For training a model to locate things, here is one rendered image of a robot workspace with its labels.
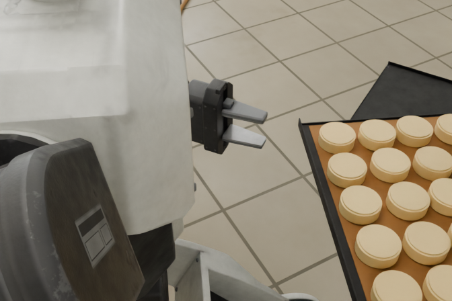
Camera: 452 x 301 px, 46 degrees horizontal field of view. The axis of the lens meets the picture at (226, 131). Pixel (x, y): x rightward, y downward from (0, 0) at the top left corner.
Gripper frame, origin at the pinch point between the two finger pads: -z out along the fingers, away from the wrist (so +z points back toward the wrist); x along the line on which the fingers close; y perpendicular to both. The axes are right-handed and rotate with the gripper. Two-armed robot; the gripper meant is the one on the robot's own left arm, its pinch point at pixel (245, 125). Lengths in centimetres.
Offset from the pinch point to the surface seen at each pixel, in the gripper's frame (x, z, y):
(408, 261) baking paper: -0.9, -25.6, -13.3
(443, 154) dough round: 1.1, -26.7, 4.1
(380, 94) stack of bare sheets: -76, -8, 120
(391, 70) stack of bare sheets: -76, -9, 138
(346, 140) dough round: 1.1, -14.2, 1.6
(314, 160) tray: -1.0, -11.1, -1.9
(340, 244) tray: 0.3, -18.0, -15.1
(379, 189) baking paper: -0.9, -20.3, -3.7
